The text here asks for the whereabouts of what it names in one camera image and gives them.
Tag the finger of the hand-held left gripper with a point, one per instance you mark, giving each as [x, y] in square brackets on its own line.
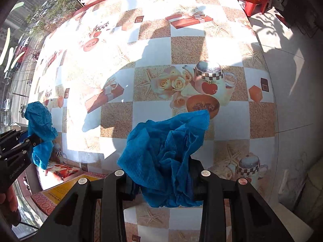
[27, 143]
[12, 137]

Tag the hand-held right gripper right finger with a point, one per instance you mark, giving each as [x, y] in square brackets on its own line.
[198, 181]

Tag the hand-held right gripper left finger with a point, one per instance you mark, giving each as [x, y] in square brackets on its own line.
[128, 186]

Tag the blue nonwoven cloth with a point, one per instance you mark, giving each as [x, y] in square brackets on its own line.
[164, 151]
[37, 121]

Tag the person's left hand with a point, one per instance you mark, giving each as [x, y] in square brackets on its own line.
[7, 199]

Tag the floral tissue packet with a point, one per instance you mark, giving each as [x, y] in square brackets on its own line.
[63, 172]

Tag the red patterned box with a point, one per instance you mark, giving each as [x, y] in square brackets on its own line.
[63, 189]

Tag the group of window stickers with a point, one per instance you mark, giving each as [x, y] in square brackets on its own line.
[8, 50]

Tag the checkered printed tablecloth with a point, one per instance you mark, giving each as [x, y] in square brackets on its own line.
[186, 48]

